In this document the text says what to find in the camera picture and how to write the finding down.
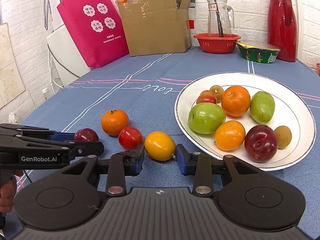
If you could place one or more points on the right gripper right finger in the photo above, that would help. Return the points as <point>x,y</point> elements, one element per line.
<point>202,167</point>

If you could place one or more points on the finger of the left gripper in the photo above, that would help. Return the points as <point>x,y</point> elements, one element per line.
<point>27,153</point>
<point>35,132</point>

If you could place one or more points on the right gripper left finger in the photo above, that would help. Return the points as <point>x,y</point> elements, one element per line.
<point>119,166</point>

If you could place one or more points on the small orange mandarin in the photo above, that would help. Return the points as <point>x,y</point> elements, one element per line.
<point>230,135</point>

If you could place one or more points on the dark red plum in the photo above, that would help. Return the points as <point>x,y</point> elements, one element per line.
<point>86,134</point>
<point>261,143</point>

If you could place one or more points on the red orange small apple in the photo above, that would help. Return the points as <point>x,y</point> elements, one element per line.
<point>206,96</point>

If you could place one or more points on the large orange mandarin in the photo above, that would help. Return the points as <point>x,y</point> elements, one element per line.
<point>235,101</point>

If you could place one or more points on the brown longan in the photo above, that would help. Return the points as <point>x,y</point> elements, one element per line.
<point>218,91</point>
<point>284,136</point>

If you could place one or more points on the person's left hand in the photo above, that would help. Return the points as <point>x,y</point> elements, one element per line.
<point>8,192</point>

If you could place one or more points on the bright red small tomato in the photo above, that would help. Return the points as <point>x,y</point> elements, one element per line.
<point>130,137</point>

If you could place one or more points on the small yellow orange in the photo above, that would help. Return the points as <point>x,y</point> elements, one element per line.
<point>159,146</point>

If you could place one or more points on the orange mandarin with stem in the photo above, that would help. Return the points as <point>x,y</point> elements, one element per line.
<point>114,121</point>

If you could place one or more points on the blue checked tablecloth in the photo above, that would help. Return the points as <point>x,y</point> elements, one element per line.
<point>146,88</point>

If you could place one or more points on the white porcelain plate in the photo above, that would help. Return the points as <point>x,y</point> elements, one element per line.
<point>290,111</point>

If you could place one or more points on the red plastic basket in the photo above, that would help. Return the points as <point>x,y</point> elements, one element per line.
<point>215,44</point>

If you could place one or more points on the green instant noodle bowl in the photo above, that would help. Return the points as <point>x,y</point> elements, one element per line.
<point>258,51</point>

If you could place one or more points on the black straw in pitcher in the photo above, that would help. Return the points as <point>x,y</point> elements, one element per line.
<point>219,24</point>

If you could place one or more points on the pink tote bag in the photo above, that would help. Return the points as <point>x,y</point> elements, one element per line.
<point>96,29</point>

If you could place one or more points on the brown cardboard box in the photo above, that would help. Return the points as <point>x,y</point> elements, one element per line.
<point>156,26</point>

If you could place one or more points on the glass pitcher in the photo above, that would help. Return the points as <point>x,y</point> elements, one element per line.
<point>220,18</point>

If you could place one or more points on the red thermos jug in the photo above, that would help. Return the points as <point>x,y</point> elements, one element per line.
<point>282,29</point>

